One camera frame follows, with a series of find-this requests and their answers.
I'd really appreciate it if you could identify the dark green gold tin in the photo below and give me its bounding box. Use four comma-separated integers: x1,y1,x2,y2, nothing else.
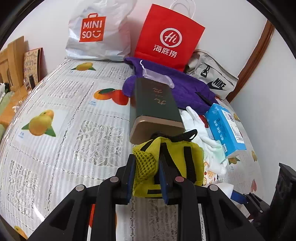
129,78,185,145

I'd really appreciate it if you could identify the white Miniso plastic bag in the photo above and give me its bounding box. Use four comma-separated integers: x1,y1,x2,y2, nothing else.
66,0,137,62

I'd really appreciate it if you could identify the white glove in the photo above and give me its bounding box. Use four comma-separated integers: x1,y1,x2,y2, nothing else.
180,106,227,176

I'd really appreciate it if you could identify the fruit pattern tablecloth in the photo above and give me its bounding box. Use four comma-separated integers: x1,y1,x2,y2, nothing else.
0,58,265,240

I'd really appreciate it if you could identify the purple towel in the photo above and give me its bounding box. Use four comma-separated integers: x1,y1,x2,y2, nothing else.
122,57,217,114

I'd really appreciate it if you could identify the green blanket on bed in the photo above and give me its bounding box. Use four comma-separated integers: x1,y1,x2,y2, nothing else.
1,91,14,139

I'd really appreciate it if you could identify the black watch strap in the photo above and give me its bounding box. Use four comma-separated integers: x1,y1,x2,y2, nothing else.
195,91,217,107

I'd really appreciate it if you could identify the red Haidilao paper bag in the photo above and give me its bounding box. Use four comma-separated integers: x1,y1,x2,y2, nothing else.
134,4,205,72

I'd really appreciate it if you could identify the wooden nightstand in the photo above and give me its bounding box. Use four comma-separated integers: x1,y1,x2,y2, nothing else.
1,85,31,128

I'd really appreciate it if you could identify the white sponge block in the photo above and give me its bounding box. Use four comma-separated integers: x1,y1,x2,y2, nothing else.
216,182,234,198

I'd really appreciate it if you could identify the grey Nike waist bag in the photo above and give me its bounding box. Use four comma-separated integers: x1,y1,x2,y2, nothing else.
185,50,239,100

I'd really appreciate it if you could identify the brown wooden door frame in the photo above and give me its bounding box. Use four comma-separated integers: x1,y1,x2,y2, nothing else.
226,20,275,102

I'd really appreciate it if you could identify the patterned book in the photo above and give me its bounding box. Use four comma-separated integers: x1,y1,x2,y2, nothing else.
23,48,43,92

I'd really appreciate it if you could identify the yellow black mesh pouch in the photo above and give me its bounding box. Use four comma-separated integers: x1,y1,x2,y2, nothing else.
132,129,204,198

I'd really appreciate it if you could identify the blue tissue box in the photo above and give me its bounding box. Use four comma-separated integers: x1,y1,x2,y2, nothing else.
205,103,246,159

